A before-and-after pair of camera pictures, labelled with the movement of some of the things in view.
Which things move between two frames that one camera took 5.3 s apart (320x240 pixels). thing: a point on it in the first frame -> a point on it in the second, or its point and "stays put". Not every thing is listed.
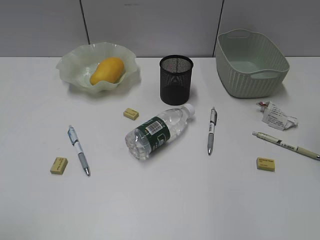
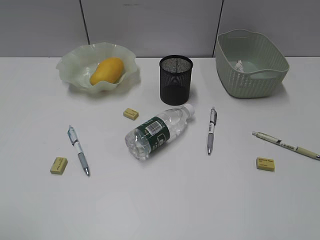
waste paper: x=275 y=117 -> x=240 y=66
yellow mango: x=110 y=69 stays put
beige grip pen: x=283 y=143 stays put
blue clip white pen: x=74 y=139 stays put
